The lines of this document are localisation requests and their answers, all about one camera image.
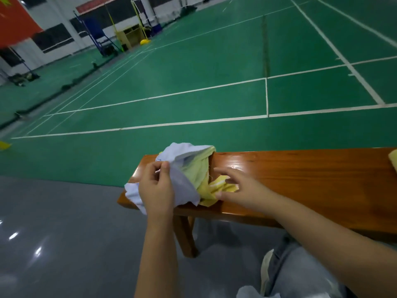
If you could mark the person's left hand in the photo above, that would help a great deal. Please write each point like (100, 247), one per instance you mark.
(156, 194)

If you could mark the person's right hand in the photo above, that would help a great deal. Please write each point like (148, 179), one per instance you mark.
(251, 190)

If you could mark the yellow white striped cloth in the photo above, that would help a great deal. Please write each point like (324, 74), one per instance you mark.
(220, 185)

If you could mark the white blue towel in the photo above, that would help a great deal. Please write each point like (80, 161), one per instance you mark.
(183, 164)

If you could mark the yellow green towel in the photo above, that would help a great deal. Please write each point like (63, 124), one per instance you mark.
(201, 170)

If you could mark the pale yellow towel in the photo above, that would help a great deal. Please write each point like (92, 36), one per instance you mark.
(393, 159)

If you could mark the person's left forearm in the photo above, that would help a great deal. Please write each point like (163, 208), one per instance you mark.
(158, 263)

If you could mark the person's right forearm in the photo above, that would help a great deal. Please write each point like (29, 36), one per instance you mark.
(341, 245)

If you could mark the person's white shoe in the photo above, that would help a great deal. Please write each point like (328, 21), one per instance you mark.
(267, 270)

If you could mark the person's grey trousers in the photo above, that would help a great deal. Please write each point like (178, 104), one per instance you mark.
(316, 276)

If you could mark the brown wooden bench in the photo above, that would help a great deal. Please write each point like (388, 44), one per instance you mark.
(322, 183)

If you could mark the yellow floor marker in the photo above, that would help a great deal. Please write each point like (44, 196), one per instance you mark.
(4, 145)

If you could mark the yellow wooden stand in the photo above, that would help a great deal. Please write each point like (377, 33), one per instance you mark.
(127, 35)

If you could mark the blue umpire chair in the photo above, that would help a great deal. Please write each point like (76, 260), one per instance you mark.
(96, 31)

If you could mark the yellow net post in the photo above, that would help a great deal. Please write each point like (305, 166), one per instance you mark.
(144, 41)

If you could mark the red wall banner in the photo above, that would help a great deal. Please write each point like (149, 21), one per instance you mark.
(96, 3)

